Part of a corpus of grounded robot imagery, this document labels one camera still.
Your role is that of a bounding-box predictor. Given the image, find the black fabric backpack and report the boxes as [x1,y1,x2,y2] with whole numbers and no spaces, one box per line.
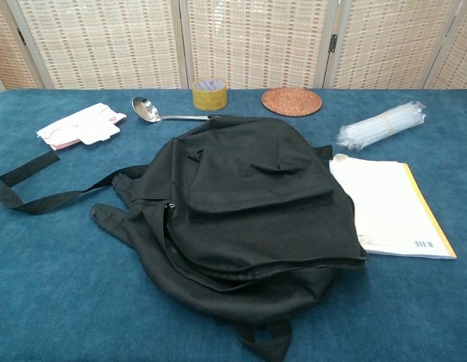
[0,112,370,362]

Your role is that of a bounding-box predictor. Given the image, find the white paper booklet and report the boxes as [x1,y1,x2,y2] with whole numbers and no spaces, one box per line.
[328,152,458,261]

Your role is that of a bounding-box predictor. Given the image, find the yellow tape roll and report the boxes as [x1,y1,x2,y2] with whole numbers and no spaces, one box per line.
[191,78,228,111]

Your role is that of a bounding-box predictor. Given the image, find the round woven rattan coaster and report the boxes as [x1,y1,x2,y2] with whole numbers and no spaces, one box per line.
[261,86,323,118]

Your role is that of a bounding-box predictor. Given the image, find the stainless steel ladle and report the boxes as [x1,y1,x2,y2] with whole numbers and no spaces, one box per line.
[131,96,223,124]

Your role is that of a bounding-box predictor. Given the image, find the bundle of clear wrapped straws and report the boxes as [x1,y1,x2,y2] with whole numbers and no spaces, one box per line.
[336,100,429,152]

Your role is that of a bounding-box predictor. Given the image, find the flattened white pink carton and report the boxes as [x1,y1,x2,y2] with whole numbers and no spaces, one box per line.
[35,102,128,152]

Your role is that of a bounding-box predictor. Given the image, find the woven folding screen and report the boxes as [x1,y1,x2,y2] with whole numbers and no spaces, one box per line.
[0,0,467,91]

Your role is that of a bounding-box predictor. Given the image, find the blue table cloth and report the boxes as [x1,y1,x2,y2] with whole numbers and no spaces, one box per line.
[0,88,467,362]

